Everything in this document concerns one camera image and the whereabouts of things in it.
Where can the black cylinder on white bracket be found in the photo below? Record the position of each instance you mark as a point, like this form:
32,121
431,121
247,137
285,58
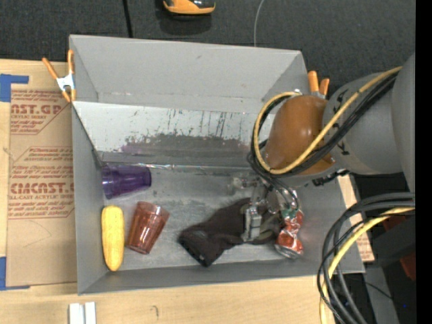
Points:
324,181

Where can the dark brown cloth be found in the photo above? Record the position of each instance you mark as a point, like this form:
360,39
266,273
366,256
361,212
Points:
216,231

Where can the brown cardboard board red print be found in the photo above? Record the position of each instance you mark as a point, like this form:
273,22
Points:
40,214

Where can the red clear plastic cup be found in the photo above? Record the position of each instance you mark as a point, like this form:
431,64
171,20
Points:
145,228

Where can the yellow toy corn cob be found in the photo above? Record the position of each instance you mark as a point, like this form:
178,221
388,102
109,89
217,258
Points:
112,238

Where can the crushed red drink can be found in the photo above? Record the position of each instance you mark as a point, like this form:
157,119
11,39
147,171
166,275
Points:
290,240

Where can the purple clear plastic cup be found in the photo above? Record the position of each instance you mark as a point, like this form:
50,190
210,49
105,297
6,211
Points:
125,181

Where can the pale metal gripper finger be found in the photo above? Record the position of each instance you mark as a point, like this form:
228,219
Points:
257,219
247,233

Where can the grey metal bin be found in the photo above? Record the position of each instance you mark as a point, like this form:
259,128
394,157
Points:
189,76

